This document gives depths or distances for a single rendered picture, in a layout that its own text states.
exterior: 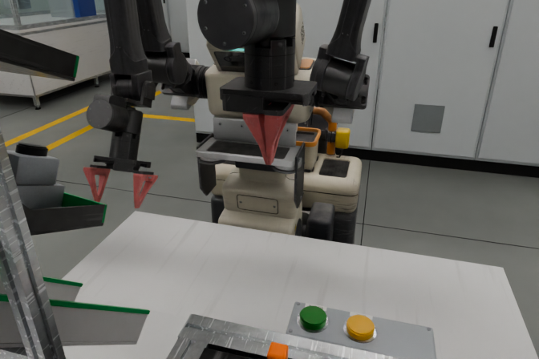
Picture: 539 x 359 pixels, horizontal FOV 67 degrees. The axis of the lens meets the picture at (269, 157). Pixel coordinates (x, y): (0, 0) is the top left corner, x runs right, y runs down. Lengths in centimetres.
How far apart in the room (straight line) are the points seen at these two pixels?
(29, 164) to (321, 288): 60
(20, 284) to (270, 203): 84
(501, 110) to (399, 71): 80
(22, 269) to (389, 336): 49
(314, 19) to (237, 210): 231
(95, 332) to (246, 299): 37
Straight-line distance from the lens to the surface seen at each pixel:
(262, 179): 116
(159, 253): 99
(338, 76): 88
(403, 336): 67
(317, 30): 331
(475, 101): 344
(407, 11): 326
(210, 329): 66
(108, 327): 56
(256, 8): 37
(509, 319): 92
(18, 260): 39
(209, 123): 376
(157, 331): 81
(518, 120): 355
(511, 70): 343
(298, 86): 47
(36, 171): 49
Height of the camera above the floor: 144
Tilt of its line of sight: 24 degrees down
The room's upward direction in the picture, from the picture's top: straight up
